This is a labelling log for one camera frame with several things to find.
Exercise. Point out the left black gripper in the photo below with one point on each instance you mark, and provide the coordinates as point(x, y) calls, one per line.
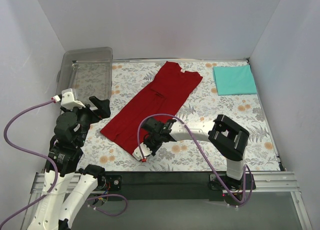
point(99, 109)

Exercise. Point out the folded teal t shirt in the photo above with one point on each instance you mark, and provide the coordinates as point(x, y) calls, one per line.
point(235, 80)

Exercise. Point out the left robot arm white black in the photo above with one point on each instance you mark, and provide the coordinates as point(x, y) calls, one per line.
point(57, 210)

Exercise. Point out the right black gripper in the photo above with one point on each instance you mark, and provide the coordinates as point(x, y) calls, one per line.
point(152, 140)

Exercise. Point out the aluminium frame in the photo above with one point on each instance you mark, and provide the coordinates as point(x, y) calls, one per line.
point(276, 204)

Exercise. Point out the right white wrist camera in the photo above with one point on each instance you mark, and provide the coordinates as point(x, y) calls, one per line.
point(141, 152)

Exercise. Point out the red t shirt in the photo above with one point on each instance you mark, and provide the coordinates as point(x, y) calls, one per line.
point(166, 94)

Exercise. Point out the floral table mat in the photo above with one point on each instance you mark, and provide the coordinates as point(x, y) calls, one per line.
point(203, 105)

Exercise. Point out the clear plastic bin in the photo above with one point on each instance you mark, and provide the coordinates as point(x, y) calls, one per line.
point(88, 71)

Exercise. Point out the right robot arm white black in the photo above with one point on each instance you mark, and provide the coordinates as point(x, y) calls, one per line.
point(227, 136)

